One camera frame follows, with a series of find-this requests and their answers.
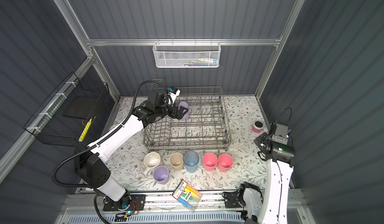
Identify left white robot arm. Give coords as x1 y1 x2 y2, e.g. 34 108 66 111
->
74 87 188 209

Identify left black cable conduit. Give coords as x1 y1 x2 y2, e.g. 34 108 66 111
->
51 79 172 224

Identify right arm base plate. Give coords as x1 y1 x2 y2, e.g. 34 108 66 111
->
222 191 243 209

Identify yellow marker pen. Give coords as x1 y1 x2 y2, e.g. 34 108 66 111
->
78 118 93 142

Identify blue translucent cup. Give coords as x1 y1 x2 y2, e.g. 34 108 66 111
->
183 150 200 173

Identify white ceramic mug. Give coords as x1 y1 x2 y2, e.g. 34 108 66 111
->
143 152 161 176

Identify beige cup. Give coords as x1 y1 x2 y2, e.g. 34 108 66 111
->
169 152 184 171

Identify pens in wall basket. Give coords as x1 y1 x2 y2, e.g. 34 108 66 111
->
177 58 219 67

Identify black wire side basket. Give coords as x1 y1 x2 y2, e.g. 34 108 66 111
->
24 68 115 147

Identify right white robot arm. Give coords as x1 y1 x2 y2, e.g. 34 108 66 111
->
237 122 295 224

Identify pink cup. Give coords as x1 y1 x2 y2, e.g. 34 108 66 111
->
203 153 218 172
218 153 234 173

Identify highlighter marker pack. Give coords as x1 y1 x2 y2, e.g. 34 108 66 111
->
172 179 203 212

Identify white wire wall basket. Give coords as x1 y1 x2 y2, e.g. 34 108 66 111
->
153 42 222 68

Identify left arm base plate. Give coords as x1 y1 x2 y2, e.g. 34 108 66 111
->
103 195 147 212

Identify lilac cup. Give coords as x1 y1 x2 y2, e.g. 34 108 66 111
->
178 101 190 118

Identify floral table mat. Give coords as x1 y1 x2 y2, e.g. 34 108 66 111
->
106 96 267 191

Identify purple cup front row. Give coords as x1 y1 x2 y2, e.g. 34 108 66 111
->
153 166 169 185

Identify grey wire dish rack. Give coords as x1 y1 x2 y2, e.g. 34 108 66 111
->
143 86 231 151

